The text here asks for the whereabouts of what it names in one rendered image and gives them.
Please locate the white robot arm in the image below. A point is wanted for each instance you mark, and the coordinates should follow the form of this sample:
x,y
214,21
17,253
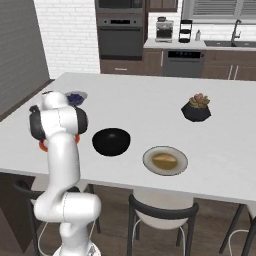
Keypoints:
x,y
63,166

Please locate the black bowl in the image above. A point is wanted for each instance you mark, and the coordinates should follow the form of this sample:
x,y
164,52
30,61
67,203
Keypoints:
x,y
111,141

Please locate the tan sweet potato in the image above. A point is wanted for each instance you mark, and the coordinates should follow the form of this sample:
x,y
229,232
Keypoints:
x,y
164,160

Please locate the small blue patterned bowl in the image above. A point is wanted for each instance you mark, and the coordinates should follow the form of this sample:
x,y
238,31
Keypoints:
x,y
77,97

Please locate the grey plate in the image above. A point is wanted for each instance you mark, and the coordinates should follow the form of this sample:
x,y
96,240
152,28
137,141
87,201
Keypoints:
x,y
148,160

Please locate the succulent in black pot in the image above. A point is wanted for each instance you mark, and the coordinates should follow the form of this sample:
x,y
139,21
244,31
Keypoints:
x,y
196,110

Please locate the grey dishwasher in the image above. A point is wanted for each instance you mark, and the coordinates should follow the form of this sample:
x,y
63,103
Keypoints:
x,y
183,63

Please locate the orange plate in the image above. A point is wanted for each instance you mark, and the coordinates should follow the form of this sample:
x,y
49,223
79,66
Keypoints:
x,y
42,145

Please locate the black and white chair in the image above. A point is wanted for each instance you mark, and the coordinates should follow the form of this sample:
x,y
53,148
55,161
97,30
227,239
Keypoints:
x,y
241,226
160,213
36,190

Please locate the silver coffee machine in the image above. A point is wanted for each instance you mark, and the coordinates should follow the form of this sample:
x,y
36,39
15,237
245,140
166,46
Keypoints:
x,y
164,30

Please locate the small grey bottle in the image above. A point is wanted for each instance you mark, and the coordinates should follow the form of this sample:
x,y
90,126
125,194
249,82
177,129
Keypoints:
x,y
198,35

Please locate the brown base cupboards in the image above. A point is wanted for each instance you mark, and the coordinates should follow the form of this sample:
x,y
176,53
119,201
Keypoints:
x,y
226,65

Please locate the built-in microwave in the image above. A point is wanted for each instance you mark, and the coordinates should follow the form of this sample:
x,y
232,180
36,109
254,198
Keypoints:
x,y
120,4

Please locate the dark kitchen sink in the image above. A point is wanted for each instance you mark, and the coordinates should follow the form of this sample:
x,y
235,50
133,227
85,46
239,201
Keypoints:
x,y
230,43

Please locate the silver tap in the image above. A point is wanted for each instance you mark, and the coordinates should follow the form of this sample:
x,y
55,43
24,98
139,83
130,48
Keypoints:
x,y
236,30

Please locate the window with blinds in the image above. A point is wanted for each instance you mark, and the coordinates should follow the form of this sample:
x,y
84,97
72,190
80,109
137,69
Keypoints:
x,y
220,9

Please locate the built-in wall oven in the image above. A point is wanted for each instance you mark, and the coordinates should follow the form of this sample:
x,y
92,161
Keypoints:
x,y
120,36

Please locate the brown wall cupboard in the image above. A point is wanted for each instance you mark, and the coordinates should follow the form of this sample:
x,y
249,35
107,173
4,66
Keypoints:
x,y
162,5

